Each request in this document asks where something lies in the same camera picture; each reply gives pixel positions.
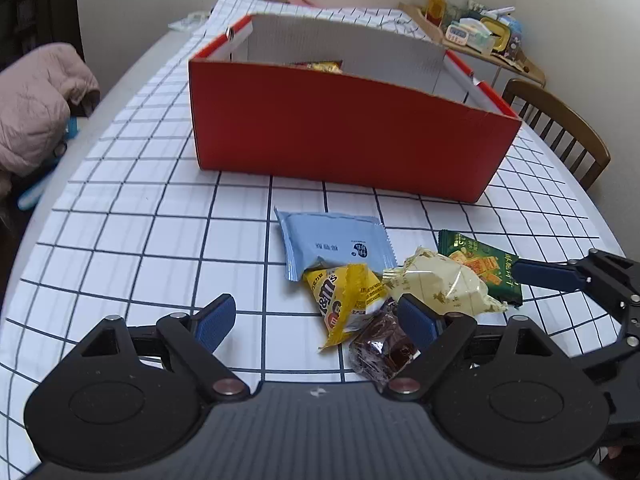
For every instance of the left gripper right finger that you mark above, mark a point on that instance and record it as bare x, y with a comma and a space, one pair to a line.
441, 340

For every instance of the yellow retro radio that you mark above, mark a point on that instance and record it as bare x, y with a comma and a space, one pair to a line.
507, 38

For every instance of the white kitchen timer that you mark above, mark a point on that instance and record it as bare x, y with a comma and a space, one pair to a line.
457, 34

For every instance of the white grid tablecloth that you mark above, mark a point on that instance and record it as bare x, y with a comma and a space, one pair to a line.
131, 226

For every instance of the green cracker packet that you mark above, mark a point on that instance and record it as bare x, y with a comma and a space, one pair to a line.
492, 265

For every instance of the wooden corner cabinet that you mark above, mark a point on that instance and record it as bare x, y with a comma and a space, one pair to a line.
497, 70

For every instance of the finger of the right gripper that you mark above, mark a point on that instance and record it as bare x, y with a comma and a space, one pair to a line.
612, 281

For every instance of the pink puffer jacket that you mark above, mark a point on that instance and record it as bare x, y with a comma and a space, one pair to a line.
38, 93

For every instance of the orange drink bottle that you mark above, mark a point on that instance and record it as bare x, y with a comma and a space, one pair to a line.
435, 11

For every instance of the dark brown purple candy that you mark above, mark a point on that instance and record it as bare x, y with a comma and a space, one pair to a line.
382, 349

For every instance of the papers on table corner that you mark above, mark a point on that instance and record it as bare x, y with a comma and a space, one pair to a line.
193, 21

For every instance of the red yellow chips bag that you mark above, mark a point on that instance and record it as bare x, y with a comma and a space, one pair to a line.
332, 67

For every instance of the red cardboard box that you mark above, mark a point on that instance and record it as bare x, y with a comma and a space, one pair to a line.
405, 115

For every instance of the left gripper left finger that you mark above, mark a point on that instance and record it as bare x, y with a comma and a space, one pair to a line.
192, 340

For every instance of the cream yellow snack packet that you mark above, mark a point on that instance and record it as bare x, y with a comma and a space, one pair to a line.
441, 284

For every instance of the yellow candy packet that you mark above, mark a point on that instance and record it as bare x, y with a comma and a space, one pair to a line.
348, 298

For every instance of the blue white bag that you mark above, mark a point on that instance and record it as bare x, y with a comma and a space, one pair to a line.
31, 188

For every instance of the light blue wafer packet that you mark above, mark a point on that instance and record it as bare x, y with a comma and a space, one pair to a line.
324, 240

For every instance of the tissue box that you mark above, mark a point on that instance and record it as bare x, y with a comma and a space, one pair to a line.
481, 38

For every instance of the wooden chair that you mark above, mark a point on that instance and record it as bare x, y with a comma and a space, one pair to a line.
573, 141

